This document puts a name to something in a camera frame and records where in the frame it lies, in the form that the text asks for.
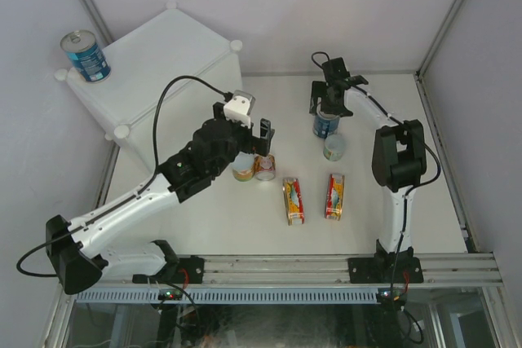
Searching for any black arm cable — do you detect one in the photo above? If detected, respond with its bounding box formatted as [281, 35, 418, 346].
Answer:
[310, 51, 442, 296]
[15, 74, 236, 278]

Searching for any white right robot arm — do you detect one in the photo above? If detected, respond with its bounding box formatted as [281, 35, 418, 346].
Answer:
[309, 51, 427, 282]

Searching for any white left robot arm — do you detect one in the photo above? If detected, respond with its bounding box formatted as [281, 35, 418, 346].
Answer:
[45, 103, 275, 294]

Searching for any light blue labelled can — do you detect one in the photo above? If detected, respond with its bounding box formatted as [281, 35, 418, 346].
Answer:
[60, 29, 112, 83]

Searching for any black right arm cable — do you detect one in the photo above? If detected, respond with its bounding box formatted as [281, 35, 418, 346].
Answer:
[310, 51, 442, 296]

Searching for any slotted grey cable duct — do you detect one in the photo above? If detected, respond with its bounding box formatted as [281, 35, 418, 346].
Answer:
[76, 287, 378, 305]

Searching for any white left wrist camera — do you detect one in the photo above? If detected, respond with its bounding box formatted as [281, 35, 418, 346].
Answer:
[223, 90, 255, 129]

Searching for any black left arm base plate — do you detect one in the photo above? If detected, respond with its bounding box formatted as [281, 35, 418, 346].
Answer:
[132, 255, 205, 284]

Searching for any white plastic cube cabinet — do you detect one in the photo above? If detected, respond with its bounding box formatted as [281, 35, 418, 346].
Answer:
[66, 8, 242, 173]

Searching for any dark blue tall can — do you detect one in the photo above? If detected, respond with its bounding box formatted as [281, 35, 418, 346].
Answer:
[312, 108, 340, 139]

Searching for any green can with plastic lid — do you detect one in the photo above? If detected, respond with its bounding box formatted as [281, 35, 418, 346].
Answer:
[323, 134, 347, 161]

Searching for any right red sardine tin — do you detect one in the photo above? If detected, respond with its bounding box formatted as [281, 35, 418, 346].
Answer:
[325, 174, 344, 221]

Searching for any yellow can with plastic lid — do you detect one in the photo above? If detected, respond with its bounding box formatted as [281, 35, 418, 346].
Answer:
[232, 152, 254, 182]

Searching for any left red sardine tin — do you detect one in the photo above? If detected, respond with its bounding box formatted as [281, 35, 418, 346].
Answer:
[282, 177, 305, 226]

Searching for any right controller circuit board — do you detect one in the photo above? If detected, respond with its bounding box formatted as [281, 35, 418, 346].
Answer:
[377, 288, 405, 302]

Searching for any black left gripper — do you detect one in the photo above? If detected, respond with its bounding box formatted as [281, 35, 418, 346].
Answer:
[210, 103, 273, 178]

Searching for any pink portrait labelled can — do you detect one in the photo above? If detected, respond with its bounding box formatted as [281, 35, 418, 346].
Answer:
[254, 154, 276, 181]

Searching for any left controller circuit board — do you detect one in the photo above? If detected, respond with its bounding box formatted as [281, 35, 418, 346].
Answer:
[158, 288, 184, 301]

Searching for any aluminium frame rail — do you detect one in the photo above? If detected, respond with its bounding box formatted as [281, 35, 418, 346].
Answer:
[65, 253, 502, 293]

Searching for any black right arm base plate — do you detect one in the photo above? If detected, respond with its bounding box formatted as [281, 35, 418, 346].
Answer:
[347, 257, 424, 284]

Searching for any red sardine tin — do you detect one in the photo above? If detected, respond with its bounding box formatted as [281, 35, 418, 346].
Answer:
[282, 177, 305, 226]
[325, 174, 344, 221]

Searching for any controller circuit board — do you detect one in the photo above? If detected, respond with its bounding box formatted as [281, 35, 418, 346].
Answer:
[158, 288, 184, 301]
[377, 288, 405, 302]

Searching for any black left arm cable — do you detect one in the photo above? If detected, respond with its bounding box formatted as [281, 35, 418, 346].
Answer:
[15, 74, 236, 278]

